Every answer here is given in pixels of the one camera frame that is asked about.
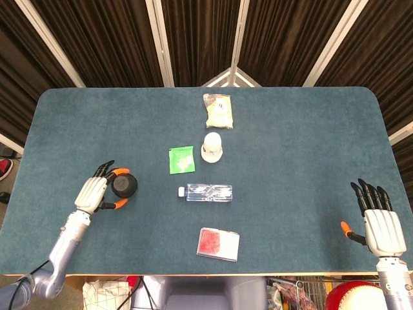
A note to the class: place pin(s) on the grey robot torso base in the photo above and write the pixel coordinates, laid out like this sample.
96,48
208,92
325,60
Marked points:
213,294

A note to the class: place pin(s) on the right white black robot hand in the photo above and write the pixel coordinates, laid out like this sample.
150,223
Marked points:
382,229

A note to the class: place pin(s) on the small black floor object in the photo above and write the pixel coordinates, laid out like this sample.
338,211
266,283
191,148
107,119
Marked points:
4,197

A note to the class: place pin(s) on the red white round ball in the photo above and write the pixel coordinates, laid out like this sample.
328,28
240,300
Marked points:
355,297

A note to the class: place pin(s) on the clear plastic water bottle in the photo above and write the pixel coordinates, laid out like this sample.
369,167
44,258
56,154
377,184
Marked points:
209,193

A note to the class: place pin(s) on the black round bowl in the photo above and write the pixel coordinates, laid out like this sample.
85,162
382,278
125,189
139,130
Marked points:
124,185

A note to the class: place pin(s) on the green sachet packet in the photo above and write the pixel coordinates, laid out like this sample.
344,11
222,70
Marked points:
182,159

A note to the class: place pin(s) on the red white card case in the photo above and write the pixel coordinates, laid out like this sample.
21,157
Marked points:
219,243

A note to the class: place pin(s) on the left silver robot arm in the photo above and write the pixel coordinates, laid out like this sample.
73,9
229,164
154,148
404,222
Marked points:
64,245

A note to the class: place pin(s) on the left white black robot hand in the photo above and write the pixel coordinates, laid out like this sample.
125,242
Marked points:
90,193

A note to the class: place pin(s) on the white partition foot bracket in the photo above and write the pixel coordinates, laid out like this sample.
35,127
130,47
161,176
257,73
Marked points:
216,79

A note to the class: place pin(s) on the white partition frame post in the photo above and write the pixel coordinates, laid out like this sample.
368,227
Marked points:
335,42
238,38
401,134
11,143
159,42
51,42

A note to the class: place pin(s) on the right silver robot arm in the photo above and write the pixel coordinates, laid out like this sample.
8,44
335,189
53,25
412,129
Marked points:
393,281

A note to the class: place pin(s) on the red black shoe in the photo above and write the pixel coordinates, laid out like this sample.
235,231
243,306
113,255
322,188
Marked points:
4,169

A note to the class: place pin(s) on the white checkered cloth bag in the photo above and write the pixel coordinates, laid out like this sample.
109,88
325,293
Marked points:
103,295

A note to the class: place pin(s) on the brown pleated curtain panel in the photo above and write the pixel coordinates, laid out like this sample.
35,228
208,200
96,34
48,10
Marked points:
380,58
106,42
200,35
284,38
19,80

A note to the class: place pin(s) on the yellow snack packet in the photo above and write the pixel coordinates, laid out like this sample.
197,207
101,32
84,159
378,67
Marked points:
219,113

